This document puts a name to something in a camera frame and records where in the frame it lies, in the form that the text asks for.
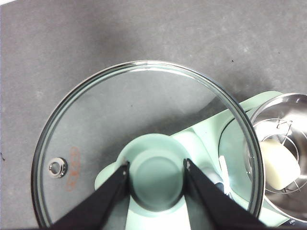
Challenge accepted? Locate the steel wire steamer rack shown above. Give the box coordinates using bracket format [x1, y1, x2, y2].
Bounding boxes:
[254, 119, 307, 194]

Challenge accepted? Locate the smooth white steamed bun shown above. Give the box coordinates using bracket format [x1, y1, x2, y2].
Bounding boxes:
[260, 140, 302, 191]

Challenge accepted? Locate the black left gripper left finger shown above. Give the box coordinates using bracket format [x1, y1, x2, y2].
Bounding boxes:
[47, 161, 130, 230]

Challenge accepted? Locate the glass pot lid green knob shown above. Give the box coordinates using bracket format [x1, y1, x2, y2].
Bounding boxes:
[31, 60, 264, 230]

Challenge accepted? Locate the mint green breakfast maker base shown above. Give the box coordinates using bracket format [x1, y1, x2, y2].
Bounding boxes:
[167, 91, 307, 230]

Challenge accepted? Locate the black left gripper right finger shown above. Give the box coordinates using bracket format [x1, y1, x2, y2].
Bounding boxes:
[183, 158, 272, 230]

